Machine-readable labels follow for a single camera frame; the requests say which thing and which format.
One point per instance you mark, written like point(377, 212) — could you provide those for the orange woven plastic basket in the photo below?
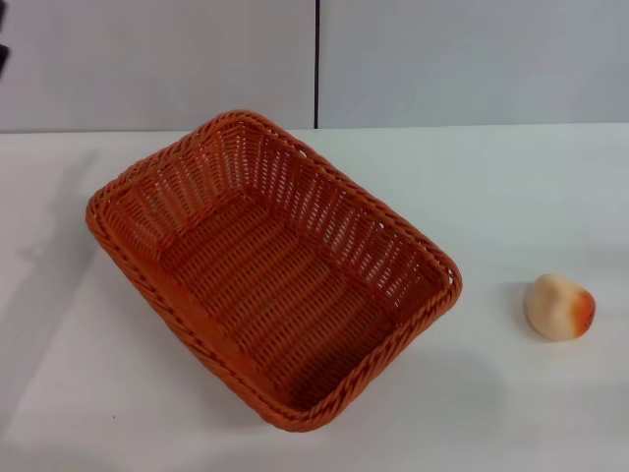
point(275, 275)

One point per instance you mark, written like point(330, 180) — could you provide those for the cream and orange toy peach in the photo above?
point(555, 307)

